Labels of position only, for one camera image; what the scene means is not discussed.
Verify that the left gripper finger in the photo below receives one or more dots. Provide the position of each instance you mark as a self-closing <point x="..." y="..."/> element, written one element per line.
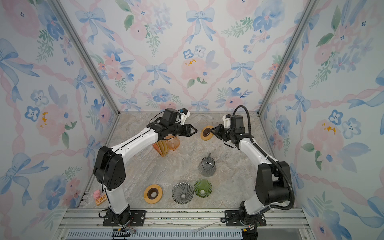
<point x="189" y="129"/>
<point x="189" y="134"/>

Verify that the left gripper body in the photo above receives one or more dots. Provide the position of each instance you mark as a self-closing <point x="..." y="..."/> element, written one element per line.
<point x="177" y="130"/>

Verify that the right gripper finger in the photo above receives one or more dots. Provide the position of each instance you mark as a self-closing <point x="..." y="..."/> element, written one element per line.
<point x="215" y="129"/>
<point x="218" y="136"/>

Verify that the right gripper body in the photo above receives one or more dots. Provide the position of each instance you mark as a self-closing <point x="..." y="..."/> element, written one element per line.
<point x="226" y="134"/>

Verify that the wooden ring dripper base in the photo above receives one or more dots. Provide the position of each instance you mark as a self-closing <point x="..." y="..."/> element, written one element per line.
<point x="206" y="133"/>

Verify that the orange coffee filter holder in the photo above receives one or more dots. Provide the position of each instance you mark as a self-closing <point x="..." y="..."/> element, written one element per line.
<point x="161" y="147"/>

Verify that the grey glass carafe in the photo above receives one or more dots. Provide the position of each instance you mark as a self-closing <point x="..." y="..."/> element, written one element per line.
<point x="207" y="167"/>

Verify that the grey glass dripper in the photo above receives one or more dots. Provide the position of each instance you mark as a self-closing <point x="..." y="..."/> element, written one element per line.
<point x="182" y="193"/>

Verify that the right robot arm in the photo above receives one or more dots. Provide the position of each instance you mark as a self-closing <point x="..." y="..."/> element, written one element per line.
<point x="273" y="187"/>

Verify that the green glass dripper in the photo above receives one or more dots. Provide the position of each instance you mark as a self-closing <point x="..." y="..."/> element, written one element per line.
<point x="203" y="188"/>

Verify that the orange glass carafe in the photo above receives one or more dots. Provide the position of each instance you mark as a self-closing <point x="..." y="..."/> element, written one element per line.
<point x="172" y="142"/>

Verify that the pink toy on block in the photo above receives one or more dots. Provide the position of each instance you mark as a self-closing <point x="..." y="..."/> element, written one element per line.
<point x="99" y="197"/>

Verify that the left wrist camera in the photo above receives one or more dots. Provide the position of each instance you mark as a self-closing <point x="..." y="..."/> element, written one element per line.
<point x="183" y="115"/>

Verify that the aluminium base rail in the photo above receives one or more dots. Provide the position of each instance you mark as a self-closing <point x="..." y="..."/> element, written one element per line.
<point x="183" y="224"/>

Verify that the right aluminium corner post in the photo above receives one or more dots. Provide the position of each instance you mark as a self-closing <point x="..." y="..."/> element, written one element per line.
<point x="291" y="47"/>

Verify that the aluminium corner post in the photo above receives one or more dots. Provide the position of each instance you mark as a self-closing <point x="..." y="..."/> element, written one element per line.
<point x="291" y="47"/>
<point x="69" y="27"/>

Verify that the left aluminium corner post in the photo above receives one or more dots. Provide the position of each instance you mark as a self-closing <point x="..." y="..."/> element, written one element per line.
<point x="69" y="27"/>

